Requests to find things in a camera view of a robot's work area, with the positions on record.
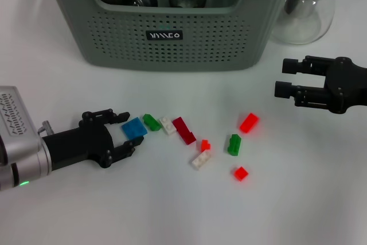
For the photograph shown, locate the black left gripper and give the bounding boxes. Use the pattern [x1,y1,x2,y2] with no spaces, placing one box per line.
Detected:
[42,108,145,172]

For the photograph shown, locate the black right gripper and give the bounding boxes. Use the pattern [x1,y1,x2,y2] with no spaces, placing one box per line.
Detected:
[274,55,367,115]

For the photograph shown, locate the blue square toy brick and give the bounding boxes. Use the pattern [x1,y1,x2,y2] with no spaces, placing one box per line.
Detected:
[120,116,149,141]

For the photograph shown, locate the green toy brick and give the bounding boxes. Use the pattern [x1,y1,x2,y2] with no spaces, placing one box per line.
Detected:
[142,112,162,133]
[227,134,242,157]

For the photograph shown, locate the silver elbow cable connector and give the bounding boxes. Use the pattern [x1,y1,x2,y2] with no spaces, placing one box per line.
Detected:
[38,120,54,137]

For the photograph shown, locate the dark red long brick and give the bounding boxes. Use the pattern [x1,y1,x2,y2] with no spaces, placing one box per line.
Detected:
[171,116,198,145]

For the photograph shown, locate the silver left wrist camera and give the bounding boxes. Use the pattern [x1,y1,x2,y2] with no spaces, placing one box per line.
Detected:
[0,85,40,166]

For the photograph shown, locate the white toy brick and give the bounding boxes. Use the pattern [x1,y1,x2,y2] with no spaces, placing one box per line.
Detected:
[159,115,177,135]
[191,150,213,169]

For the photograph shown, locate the glass carafe black lid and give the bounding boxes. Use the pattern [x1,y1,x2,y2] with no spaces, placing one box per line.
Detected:
[271,0,341,45]

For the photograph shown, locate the bright red rectangular brick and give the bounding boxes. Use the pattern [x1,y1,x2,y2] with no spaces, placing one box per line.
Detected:
[239,112,260,134]

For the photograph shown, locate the grey-green perforated storage bin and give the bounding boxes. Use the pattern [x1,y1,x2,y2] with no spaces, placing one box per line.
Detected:
[42,0,302,73]

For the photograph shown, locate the bright red square brick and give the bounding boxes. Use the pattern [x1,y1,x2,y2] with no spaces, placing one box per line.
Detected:
[233,166,249,182]

